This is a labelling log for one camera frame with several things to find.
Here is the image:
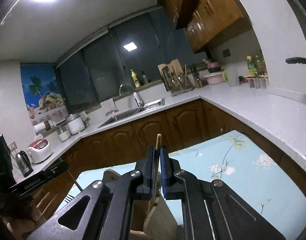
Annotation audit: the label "steel sink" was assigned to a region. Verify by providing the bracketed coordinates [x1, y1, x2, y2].
[99, 98, 165, 128]

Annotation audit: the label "lower wooden cabinets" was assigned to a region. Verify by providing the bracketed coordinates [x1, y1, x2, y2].
[34, 99, 306, 218]

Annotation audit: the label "wooden utensil holder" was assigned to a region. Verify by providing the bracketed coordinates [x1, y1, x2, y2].
[102, 169, 179, 240]

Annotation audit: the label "wooden cabinets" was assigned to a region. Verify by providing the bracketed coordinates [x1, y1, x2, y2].
[34, 99, 306, 218]
[157, 0, 248, 53]

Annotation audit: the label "upper wooden cabinets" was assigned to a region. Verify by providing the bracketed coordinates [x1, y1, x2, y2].
[157, 0, 248, 53]

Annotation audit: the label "glass jar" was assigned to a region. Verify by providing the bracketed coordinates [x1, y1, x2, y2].
[57, 126, 71, 142]

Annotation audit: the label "tropical fruit poster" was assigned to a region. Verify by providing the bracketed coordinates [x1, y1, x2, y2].
[20, 64, 68, 125]

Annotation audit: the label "wall power outlet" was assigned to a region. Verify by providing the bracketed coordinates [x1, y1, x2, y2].
[7, 141, 18, 152]

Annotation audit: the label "kitchen faucet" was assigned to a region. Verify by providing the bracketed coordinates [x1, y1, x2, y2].
[119, 83, 144, 108]

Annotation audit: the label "white pot with lid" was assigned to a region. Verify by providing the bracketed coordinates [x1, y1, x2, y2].
[65, 113, 86, 135]

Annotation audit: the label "dish drying rack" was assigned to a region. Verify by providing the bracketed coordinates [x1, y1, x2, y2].
[157, 59, 193, 96]

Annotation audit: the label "dark window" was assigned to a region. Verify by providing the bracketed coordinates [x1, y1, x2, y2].
[56, 9, 207, 114]

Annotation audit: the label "yellow oil bottle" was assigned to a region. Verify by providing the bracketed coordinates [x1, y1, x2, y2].
[247, 55, 257, 76]

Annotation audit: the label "pink basin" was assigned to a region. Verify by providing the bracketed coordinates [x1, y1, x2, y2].
[203, 72, 224, 85]

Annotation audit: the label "white red rice cooker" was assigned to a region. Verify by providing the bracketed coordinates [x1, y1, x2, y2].
[26, 138, 52, 164]

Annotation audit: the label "person left hand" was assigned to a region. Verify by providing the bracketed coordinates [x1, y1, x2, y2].
[1, 204, 46, 239]

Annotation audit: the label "yellow detergent bottle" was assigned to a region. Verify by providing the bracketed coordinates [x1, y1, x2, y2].
[131, 70, 141, 88]

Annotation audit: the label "wooden chopstick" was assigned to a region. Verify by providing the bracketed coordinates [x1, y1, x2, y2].
[148, 134, 162, 214]

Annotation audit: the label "paper towel roll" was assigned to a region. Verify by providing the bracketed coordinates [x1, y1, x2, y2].
[33, 122, 46, 134]

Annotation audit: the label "knife block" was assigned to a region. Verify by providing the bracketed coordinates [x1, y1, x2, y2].
[190, 64, 203, 88]

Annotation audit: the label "hanging dish cloth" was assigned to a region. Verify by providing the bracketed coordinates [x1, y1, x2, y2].
[100, 98, 119, 116]

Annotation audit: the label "floral blue tablecloth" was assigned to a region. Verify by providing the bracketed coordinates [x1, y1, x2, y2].
[65, 129, 306, 240]

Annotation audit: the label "steel electric kettle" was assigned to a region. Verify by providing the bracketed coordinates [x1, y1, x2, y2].
[15, 151, 33, 178]

